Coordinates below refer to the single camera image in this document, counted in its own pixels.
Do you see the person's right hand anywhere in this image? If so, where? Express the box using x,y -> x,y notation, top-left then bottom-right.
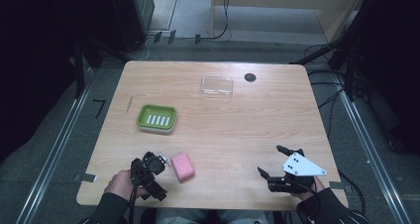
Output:
290,175 -> 327,202

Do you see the black floor cable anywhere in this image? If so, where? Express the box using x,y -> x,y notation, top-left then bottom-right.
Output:
305,44 -> 351,141

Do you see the metal floor rail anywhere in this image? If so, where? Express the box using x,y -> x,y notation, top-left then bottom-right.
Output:
335,74 -> 414,224
15,66 -> 95,224

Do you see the clear plastic lid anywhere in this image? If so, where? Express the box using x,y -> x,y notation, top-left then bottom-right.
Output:
199,74 -> 235,98

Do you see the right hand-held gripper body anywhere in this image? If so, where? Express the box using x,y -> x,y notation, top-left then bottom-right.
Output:
266,148 -> 329,194

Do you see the dark curtain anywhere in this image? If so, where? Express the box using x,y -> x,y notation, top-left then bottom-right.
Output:
0,0 -> 115,164
350,0 -> 420,156

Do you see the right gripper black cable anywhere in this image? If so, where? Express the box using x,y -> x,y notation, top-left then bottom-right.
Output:
290,178 -> 323,224

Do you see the black tape corner mark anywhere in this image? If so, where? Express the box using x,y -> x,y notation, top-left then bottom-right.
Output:
92,98 -> 107,120

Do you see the black tripod stand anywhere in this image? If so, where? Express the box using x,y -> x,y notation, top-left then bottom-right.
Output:
70,34 -> 137,100
289,5 -> 374,103

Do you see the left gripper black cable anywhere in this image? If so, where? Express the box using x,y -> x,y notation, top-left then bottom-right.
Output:
128,156 -> 148,224

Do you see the green soap dish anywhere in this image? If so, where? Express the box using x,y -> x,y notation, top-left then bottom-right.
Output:
136,103 -> 178,135

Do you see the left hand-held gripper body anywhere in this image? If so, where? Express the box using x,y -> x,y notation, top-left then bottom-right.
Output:
130,151 -> 168,202

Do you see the person's left hand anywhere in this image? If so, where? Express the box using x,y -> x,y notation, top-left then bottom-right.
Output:
103,168 -> 151,202

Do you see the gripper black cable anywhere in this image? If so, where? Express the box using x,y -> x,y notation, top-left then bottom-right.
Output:
290,178 -> 323,224
128,156 -> 148,224

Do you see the black hanging cable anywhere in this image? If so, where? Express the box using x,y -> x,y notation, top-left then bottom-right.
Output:
199,0 -> 232,42

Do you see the black cabinet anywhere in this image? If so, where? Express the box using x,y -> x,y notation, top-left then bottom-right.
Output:
107,0 -> 156,53

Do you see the pink soap bar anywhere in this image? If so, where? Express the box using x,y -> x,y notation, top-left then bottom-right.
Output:
169,152 -> 196,183

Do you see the grey tape piece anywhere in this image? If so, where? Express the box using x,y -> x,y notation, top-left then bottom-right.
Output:
328,180 -> 347,190
73,172 -> 98,183

